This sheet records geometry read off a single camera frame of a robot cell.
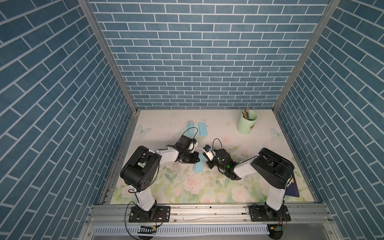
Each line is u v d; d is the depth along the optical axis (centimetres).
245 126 102
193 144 82
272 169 49
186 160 82
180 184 84
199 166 89
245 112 97
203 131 108
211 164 83
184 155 79
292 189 81
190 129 80
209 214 75
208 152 79
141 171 48
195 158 83
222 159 71
